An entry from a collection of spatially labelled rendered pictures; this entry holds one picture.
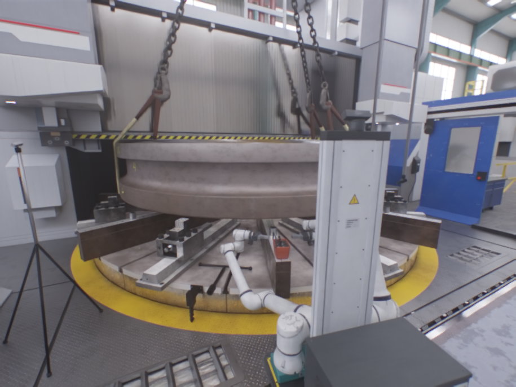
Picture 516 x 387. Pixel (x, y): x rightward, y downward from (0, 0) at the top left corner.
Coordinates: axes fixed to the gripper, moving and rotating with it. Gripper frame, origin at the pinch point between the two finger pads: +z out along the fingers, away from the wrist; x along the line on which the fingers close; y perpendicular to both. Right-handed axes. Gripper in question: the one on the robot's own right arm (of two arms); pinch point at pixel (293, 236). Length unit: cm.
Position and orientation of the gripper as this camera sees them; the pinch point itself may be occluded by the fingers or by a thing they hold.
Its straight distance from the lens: 234.6
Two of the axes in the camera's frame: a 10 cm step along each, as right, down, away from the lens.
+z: -10.0, 0.2, -0.8
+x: 0.9, 2.0, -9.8
